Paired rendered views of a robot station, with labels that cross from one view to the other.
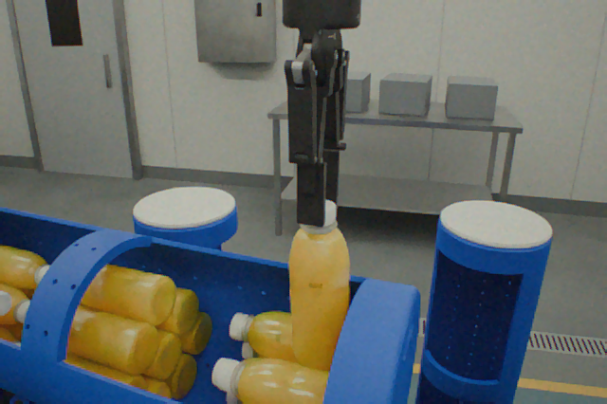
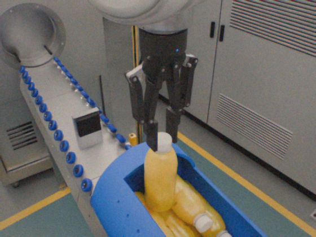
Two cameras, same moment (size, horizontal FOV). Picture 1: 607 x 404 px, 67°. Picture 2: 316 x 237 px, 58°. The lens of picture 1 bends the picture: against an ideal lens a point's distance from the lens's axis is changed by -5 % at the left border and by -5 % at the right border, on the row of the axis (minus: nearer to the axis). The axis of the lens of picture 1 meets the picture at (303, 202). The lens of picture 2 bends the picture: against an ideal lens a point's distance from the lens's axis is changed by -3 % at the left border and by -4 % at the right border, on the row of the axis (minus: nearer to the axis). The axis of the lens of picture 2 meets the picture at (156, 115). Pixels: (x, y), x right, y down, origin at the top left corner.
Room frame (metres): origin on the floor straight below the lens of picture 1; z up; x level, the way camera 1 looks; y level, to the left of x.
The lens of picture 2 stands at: (0.84, 0.24, 1.71)
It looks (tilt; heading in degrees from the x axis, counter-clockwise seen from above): 36 degrees down; 217
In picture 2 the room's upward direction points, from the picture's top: straight up
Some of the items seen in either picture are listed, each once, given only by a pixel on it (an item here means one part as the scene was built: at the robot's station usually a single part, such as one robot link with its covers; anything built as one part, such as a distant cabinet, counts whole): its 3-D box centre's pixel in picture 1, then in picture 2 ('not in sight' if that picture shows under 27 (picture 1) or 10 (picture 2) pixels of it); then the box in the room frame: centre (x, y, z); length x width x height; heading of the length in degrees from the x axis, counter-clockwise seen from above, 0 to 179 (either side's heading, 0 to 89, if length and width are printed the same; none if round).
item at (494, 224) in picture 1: (494, 222); not in sight; (1.10, -0.49, 1.03); 0.28 x 0.28 x 0.01
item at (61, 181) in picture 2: not in sight; (53, 157); (0.12, -1.17, 0.31); 0.06 x 0.06 x 0.63; 70
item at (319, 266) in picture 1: (320, 290); (160, 175); (0.48, -0.02, 1.22); 0.07 x 0.07 x 0.19
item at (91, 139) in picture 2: not in sight; (88, 130); (0.30, -0.49, 1.00); 0.10 x 0.04 x 0.15; 160
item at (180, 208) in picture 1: (185, 206); not in sight; (1.22, 0.33, 1.03); 0.28 x 0.28 x 0.01
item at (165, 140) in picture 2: (318, 212); (161, 141); (0.49, -0.02, 1.32); 0.04 x 0.04 x 0.02
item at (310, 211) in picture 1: (311, 192); (171, 125); (0.46, -0.01, 1.36); 0.03 x 0.01 x 0.07; 70
